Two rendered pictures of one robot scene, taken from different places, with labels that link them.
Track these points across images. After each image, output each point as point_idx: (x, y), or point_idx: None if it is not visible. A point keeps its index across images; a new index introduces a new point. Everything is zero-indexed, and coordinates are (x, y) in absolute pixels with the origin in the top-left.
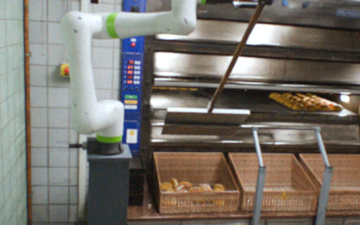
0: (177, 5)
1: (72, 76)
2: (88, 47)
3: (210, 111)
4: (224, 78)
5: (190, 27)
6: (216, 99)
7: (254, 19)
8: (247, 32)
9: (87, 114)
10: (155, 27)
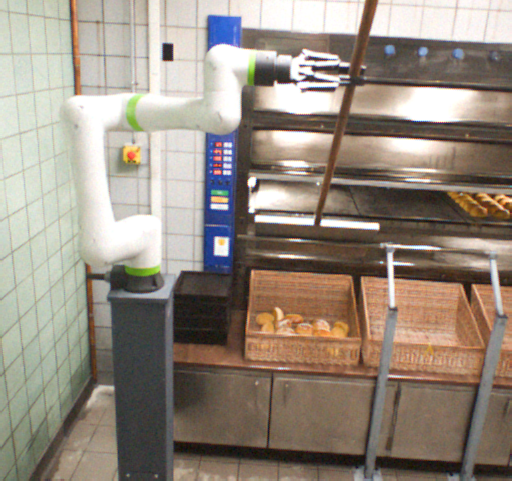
0: (208, 91)
1: (75, 188)
2: (97, 147)
3: (317, 224)
4: (323, 182)
5: (226, 124)
6: (321, 208)
7: (344, 105)
8: (339, 122)
9: (96, 241)
10: (182, 120)
